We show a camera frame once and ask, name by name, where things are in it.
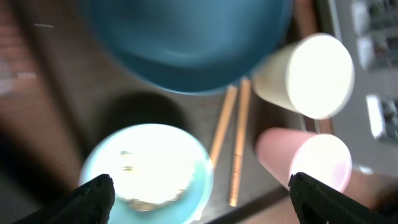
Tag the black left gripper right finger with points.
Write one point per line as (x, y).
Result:
(314, 202)

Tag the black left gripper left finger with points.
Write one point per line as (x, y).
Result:
(90, 203)

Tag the pink cup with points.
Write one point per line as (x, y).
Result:
(284, 152)

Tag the light blue bowl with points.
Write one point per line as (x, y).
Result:
(187, 209)

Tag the white cup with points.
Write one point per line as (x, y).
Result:
(314, 77)

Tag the dark blue plate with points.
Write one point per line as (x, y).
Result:
(188, 46)

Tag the leftover rice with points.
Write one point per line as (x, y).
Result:
(151, 164)

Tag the grey dishwasher rack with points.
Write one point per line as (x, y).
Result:
(368, 123)

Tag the brown serving tray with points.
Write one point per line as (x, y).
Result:
(67, 95)

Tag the right wooden chopstick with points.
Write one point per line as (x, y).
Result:
(241, 127)

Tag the wooden chopstick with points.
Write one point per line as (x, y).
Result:
(223, 122)
(241, 127)

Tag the left wooden chopstick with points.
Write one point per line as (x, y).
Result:
(223, 122)

